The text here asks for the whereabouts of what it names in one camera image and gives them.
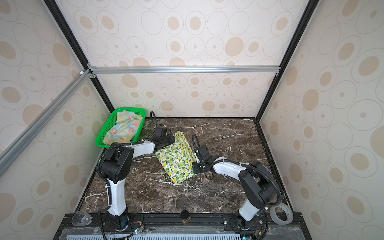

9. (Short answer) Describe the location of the black corner frame post right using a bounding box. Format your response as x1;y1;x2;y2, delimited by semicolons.
256;0;319;122

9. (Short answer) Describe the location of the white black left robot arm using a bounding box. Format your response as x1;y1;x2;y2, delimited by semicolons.
97;111;175;225

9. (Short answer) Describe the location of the silver aluminium rail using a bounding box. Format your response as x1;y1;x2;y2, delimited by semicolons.
1;70;91;175
90;66;280;74

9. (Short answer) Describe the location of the lemon print green skirt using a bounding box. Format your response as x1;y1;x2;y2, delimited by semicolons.
156;131;196;185

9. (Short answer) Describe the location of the black corner frame post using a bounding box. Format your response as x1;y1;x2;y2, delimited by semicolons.
44;0;115;113
256;0;319;122

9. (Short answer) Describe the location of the silver aluminium rail back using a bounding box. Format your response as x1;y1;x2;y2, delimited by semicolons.
90;66;280;74

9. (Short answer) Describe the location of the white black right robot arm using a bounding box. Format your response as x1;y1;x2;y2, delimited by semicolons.
192;135;282;223

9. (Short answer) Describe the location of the black corner frame post left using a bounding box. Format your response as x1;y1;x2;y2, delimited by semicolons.
44;0;115;113

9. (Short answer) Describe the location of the clear plastic cup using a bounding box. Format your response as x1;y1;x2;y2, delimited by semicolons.
71;211;93;227

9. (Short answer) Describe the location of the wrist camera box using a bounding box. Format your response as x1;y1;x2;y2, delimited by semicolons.
153;125;168;142
196;146;212;165

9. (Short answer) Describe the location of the brown cylindrical knob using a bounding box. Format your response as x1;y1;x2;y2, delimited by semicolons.
180;210;192;225

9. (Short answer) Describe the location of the floral pastel skirt in basket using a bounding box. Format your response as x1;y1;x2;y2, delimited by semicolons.
102;110;143;145

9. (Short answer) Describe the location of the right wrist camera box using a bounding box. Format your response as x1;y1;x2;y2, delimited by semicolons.
196;146;212;165

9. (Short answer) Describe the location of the green plastic basket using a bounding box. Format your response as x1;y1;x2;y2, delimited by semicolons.
95;107;147;149

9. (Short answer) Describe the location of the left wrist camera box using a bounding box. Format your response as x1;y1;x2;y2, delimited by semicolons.
153;125;168;142

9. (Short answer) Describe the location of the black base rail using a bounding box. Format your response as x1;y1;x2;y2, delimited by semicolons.
54;213;311;240

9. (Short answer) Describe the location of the silver aluminium rail left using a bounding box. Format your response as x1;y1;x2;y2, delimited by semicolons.
1;70;91;175

